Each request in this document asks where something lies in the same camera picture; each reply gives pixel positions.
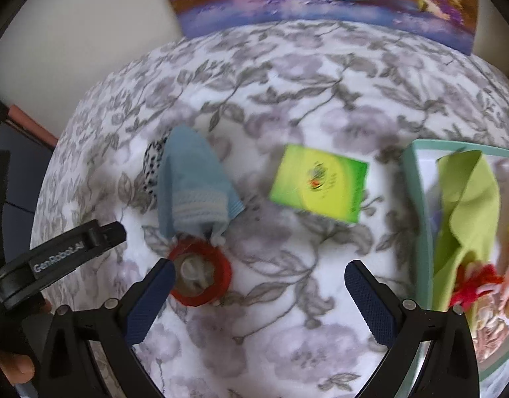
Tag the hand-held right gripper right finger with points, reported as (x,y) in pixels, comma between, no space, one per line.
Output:
(370,298)

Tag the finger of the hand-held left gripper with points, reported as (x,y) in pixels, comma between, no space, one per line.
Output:
(111,236)

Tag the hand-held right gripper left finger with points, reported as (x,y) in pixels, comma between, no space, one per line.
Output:
(151,298)

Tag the white tray with teal rim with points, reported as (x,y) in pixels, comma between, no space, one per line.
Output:
(422,215)

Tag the yellow-green cloth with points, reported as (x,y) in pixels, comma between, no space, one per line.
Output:
(466,207)

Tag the person's left hand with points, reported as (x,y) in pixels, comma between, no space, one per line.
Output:
(16,367)

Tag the dark furniture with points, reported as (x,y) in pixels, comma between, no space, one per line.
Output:
(22,215)

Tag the white black dotted cloth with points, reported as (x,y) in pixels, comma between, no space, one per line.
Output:
(153,166)

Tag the light blue sock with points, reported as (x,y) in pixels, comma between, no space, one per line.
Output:
(192,182)

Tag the red yarn ornament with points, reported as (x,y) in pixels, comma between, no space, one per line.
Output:
(482,282)

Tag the small green tissue pack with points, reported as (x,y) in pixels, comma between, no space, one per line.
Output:
(316,182)

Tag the reddish brown board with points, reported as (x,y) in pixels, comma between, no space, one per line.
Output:
(30,126)

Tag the grey floral blanket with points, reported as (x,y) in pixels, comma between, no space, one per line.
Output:
(321,91)

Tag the floral painting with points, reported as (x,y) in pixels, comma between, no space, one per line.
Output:
(321,8)

